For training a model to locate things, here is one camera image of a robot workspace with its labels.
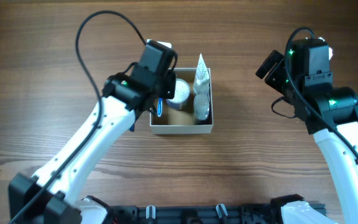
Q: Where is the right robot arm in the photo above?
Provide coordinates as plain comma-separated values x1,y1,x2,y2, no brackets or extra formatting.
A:
255,38,358,223

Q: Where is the cotton swab tub blue label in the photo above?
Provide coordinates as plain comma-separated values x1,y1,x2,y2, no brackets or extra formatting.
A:
165,78,191,111

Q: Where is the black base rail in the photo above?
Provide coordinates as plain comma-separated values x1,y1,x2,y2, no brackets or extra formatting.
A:
106,203,284,224

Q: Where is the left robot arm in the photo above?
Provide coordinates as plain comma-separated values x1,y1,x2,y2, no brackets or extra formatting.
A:
8,40,178,223

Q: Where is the blue white toothbrush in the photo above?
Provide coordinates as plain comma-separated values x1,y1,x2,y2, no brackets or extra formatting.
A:
157,98,163,117

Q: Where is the white cream tube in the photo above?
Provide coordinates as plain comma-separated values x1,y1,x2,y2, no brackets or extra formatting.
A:
193,54,210,95

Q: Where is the black right camera cable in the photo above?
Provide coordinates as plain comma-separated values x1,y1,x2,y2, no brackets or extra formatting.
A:
270,26,358,194

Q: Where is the clear spray bottle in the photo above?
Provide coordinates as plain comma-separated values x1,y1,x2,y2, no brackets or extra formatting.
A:
193,94,209,125

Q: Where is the blue disposable razor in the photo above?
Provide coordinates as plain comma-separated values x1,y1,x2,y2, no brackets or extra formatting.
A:
129,124,135,132

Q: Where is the white cardboard box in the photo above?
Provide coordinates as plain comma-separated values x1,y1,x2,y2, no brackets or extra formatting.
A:
149,68,214,135

